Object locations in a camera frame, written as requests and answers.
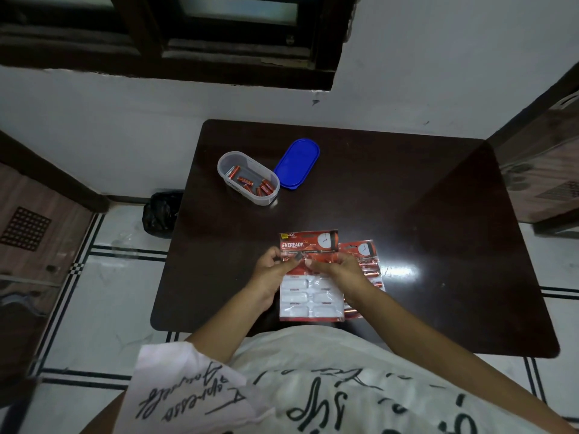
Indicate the person's left hand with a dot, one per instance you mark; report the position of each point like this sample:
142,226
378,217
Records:
264,280

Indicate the person's right hand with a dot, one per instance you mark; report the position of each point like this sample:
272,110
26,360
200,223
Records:
348,277

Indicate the person's left thumb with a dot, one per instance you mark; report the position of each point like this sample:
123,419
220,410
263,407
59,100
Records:
289,265

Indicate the person's right thumb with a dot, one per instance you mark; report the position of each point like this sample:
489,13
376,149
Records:
317,265

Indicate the red battery blister pack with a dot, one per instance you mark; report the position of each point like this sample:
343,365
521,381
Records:
368,255
312,300

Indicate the person's right forearm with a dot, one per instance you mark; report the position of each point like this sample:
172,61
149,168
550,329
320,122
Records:
434,352

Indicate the person's left forearm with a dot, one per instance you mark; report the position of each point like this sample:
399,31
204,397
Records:
228,327

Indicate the pile of red batteries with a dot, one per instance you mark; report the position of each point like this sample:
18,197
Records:
262,187

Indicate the blue oval plastic lid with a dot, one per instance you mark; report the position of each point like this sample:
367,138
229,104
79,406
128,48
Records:
296,163

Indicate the dark brown wooden table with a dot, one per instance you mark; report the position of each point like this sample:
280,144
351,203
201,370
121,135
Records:
429,230

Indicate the white printed shirt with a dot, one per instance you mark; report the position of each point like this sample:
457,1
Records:
325,384

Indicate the clear plastic oval container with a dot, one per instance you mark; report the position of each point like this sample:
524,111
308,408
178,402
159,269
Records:
235,159

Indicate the black plastic bag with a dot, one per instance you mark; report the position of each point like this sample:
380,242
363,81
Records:
160,214

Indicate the brown wooden cabinet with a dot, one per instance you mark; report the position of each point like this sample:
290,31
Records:
543,167

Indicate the brown wooden door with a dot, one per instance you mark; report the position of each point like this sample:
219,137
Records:
31,275

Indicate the dark square vent grille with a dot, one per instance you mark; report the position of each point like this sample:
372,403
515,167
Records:
25,229

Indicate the dark wooden window frame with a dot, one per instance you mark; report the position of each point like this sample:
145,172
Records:
149,63

